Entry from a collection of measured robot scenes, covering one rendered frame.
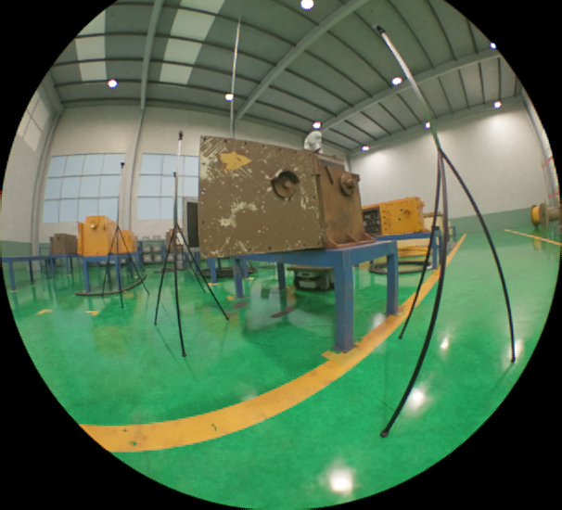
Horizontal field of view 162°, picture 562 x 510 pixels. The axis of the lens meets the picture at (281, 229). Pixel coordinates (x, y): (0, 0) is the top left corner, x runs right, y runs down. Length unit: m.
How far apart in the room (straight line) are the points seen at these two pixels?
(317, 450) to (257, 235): 0.92
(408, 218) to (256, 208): 3.15
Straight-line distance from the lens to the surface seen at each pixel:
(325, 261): 1.21
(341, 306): 1.20
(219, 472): 0.81
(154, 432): 0.97
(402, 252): 5.59
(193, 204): 2.17
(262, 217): 0.93
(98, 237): 4.13
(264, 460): 0.81
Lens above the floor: 0.71
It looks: 3 degrees up
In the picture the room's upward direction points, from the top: 4 degrees counter-clockwise
